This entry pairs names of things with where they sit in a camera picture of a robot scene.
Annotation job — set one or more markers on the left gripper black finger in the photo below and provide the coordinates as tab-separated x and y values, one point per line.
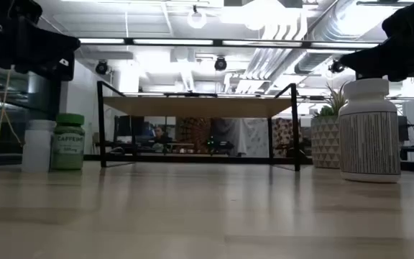
67	72
45	45

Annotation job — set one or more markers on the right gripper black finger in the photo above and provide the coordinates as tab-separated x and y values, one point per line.
401	61

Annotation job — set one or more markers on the green caffeine medicine bottle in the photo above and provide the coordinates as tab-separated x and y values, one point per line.
67	144

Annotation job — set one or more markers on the translucent white bottle blue label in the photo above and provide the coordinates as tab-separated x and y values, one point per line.
36	147

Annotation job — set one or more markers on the white striped medicine bottle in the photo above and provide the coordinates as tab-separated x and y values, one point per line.
368	144

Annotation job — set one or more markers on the black track spotlight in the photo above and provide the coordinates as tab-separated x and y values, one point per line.
101	67
336	66
220	63

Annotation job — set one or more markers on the black computer monitor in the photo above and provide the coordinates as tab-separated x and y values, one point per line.
403	127
128	126

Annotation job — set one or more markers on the LED light bar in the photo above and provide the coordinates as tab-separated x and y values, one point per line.
173	41

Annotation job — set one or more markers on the potted plant in triangle-patterned pot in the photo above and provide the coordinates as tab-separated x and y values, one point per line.
325	144

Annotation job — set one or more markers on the person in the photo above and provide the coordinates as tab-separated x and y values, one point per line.
160	135

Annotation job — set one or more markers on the red patterned hanging cloth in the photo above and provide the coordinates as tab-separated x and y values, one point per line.
282	133

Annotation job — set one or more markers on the mandala patterned tapestry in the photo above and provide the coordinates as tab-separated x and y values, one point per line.
192	131

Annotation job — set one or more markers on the round white pendant lamp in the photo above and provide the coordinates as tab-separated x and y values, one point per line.
197	18

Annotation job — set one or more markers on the distant robot with green lights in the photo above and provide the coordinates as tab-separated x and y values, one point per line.
214	144

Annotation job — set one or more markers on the white hanging cloth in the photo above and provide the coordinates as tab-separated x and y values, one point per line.
253	136

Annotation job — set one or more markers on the silver ceiling air duct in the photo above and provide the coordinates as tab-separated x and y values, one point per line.
322	61

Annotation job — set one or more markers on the wooden shelf with black frame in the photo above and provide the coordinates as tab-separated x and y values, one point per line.
192	106

